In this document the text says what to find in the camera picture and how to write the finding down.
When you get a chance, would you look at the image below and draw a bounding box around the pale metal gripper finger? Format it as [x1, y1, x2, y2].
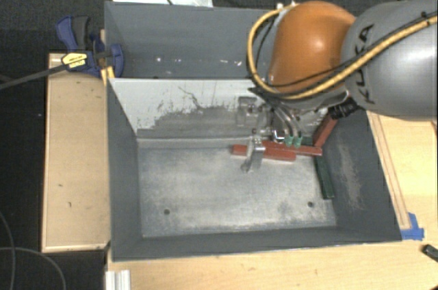
[240, 136, 267, 174]
[235, 96, 265, 128]

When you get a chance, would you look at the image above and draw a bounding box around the red-brown flat block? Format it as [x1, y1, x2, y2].
[261, 140, 324, 157]
[312, 113, 340, 150]
[229, 143, 298, 163]

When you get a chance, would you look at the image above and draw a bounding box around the grey metal bin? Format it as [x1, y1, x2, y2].
[103, 0, 403, 263]

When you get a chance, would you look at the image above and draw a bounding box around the dark green flat block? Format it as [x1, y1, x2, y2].
[300, 135, 337, 200]

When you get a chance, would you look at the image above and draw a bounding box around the pale wood board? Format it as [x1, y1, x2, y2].
[40, 52, 112, 254]

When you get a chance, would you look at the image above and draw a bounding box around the black cylinder on white bracket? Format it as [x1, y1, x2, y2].
[326, 96, 360, 121]

